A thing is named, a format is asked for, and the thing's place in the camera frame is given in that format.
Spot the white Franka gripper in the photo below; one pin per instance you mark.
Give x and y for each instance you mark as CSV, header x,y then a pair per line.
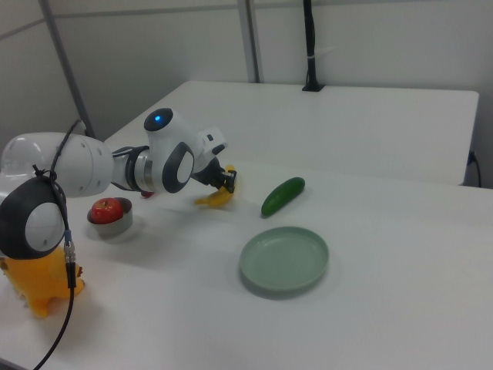
x,y
210,139

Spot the yellow banana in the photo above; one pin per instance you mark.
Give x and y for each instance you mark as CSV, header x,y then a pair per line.
x,y
215,200

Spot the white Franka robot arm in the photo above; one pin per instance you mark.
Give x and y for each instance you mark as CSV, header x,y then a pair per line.
x,y
82,165

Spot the pale green plastic plate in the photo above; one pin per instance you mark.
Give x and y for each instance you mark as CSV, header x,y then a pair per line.
x,y
283,262

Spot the green cucumber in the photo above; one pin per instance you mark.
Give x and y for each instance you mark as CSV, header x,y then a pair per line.
x,y
283,194

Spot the red chili pepper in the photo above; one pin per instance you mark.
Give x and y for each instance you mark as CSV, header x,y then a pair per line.
x,y
146,194

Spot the small grey metal bowl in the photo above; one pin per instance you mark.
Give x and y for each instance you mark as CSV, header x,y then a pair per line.
x,y
115,228

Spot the red apple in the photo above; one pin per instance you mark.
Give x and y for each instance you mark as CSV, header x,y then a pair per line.
x,y
106,210

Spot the orange plush dragon toy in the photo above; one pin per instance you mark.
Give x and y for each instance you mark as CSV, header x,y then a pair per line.
x,y
38,281

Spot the black camera pole with clamp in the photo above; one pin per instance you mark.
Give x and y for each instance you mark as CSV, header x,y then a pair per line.
x,y
311,46

